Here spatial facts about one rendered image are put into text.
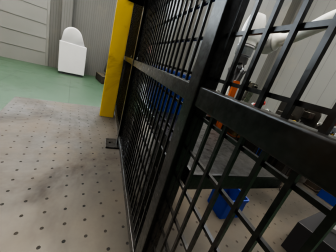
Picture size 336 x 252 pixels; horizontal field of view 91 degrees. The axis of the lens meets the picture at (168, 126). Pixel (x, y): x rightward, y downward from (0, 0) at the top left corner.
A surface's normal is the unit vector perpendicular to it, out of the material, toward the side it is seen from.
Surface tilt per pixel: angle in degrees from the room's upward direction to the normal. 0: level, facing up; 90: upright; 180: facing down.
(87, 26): 90
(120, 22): 90
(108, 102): 90
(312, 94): 90
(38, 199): 0
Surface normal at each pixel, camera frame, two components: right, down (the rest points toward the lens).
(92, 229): 0.28, -0.91
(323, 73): -0.85, -0.07
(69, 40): 0.51, 0.42
